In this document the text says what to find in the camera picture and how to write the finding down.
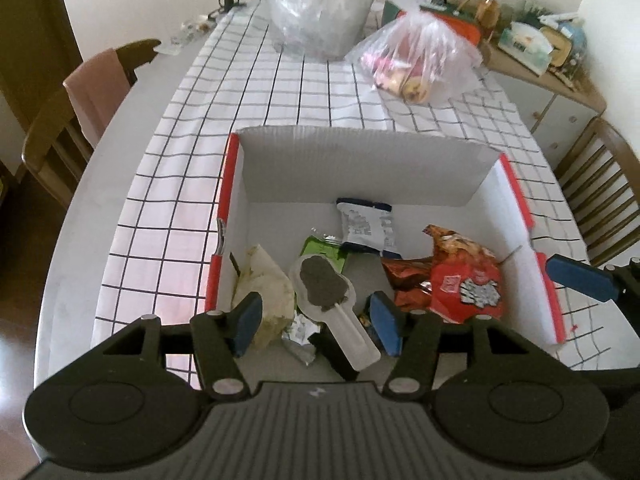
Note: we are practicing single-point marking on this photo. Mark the red chip bag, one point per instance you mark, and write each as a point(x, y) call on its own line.
point(460, 280)

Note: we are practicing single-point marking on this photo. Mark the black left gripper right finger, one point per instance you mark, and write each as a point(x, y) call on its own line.
point(410, 337)

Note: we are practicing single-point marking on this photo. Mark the orange basin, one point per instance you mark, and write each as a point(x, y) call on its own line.
point(464, 27)

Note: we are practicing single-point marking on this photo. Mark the glass jar amber liquid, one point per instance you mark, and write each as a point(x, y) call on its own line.
point(487, 16)

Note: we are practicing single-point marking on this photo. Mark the white wooden sideboard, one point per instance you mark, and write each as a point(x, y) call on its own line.
point(555, 114)

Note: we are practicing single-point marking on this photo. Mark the white blue snack packet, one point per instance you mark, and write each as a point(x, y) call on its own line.
point(367, 226)

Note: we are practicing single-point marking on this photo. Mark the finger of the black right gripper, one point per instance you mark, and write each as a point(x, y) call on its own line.
point(589, 281)

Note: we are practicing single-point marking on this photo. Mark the wooden slatted chair right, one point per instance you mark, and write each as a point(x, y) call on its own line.
point(599, 177)

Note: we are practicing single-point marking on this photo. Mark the clear bag with snacks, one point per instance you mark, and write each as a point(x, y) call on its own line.
point(419, 59)

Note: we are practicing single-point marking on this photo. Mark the silver foil wrapper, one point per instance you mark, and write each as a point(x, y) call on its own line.
point(296, 338)

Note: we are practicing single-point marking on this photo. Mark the red white cardboard box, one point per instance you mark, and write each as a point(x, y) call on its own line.
point(378, 190)

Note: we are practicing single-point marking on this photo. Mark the tissue box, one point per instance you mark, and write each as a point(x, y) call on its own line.
point(527, 45)

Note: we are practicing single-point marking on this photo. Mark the green snack packet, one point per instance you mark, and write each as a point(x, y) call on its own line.
point(328, 245)

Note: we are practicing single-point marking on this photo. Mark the white grid tablecloth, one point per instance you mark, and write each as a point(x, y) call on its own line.
point(161, 263)

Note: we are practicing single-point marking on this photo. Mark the wooden chair with pink cloth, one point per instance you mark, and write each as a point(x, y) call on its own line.
point(62, 138)

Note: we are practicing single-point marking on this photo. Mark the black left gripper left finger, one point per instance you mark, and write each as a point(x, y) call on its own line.
point(219, 338)

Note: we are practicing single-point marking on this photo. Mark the pale yellow snack bag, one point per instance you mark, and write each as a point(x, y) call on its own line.
point(262, 275)

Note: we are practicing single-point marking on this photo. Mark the large clear plastic bag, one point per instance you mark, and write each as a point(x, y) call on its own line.
point(323, 30)

